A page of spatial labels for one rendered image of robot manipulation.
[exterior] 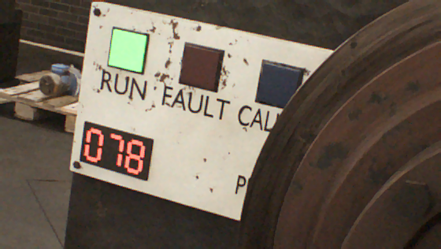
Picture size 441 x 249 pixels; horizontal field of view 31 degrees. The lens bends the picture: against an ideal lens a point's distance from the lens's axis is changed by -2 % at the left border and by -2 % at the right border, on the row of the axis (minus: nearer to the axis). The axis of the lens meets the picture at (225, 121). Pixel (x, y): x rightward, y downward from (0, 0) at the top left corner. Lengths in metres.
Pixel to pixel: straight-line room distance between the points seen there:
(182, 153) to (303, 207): 0.22
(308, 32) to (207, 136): 0.14
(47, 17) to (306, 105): 7.43
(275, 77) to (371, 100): 0.19
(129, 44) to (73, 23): 7.05
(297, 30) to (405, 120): 0.24
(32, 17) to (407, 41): 7.57
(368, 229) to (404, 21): 0.16
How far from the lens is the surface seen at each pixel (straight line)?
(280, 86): 0.76
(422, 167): 0.52
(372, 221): 0.53
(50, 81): 5.22
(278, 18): 0.78
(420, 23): 0.60
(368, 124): 0.59
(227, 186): 0.80
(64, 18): 7.91
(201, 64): 0.78
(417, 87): 0.58
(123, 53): 0.82
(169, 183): 0.82
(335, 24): 0.76
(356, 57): 0.60
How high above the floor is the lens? 1.33
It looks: 13 degrees down
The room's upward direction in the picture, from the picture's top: 10 degrees clockwise
